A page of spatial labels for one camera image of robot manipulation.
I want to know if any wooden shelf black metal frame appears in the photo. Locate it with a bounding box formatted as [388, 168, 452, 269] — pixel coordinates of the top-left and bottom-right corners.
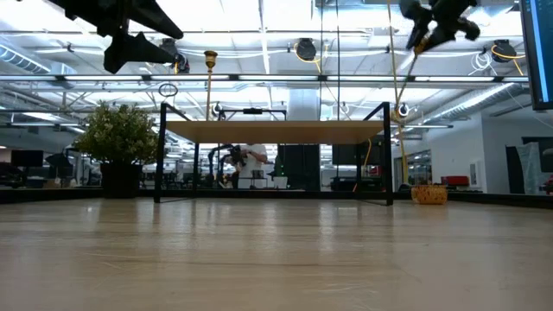
[153, 101, 395, 207]

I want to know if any gold-tipped wooden pole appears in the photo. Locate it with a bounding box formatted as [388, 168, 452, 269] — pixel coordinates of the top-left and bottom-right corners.
[202, 49, 219, 122]

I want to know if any yellow candle jar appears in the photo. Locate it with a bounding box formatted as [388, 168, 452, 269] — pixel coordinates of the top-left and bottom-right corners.
[410, 184, 449, 206]

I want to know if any brass candlestick holder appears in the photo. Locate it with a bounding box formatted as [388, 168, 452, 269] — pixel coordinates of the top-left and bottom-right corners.
[390, 36, 431, 126]

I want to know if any black background monitor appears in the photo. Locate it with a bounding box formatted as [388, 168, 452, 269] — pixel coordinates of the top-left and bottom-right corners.
[10, 149, 44, 168]

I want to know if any translucent plastic sheet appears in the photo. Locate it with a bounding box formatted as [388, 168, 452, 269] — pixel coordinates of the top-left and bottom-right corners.
[518, 142, 543, 194]

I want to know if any black ceiling cable reel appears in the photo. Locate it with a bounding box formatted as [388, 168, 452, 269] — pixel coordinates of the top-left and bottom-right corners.
[491, 38, 526, 64]
[294, 37, 319, 62]
[160, 37, 191, 74]

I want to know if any white wall poster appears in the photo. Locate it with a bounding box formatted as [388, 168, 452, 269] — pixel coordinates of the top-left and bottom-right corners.
[468, 160, 483, 187]

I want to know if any black computer monitor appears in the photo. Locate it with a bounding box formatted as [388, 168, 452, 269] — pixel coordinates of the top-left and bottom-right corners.
[519, 0, 553, 111]

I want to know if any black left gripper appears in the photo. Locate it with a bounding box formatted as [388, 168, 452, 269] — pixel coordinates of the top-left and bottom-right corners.
[47, 0, 185, 75]

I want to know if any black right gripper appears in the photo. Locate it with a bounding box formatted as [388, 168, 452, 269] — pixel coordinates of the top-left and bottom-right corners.
[399, 0, 481, 55]

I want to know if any black overhead camera gantry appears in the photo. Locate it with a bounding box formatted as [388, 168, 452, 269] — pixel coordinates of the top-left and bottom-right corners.
[218, 107, 289, 122]

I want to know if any black cabinet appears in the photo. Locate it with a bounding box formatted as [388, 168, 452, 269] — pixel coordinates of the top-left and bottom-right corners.
[276, 143, 321, 191]

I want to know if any potted green plant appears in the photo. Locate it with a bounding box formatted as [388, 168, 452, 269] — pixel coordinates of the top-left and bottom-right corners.
[73, 99, 161, 200]

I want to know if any black metal table frame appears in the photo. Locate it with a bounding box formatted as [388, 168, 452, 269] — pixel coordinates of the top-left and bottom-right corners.
[0, 186, 553, 211]

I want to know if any black hanging wire ring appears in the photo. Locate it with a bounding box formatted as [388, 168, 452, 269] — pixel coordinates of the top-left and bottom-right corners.
[157, 81, 179, 98]

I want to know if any grey ceiling air duct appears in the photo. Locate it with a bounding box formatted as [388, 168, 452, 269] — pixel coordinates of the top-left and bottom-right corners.
[425, 81, 518, 124]
[0, 42, 53, 74]

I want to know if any red storage box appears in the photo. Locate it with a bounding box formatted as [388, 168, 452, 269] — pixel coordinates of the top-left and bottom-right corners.
[440, 175, 471, 187]

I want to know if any person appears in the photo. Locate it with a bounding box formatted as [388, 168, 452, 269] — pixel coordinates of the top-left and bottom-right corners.
[232, 143, 269, 190]

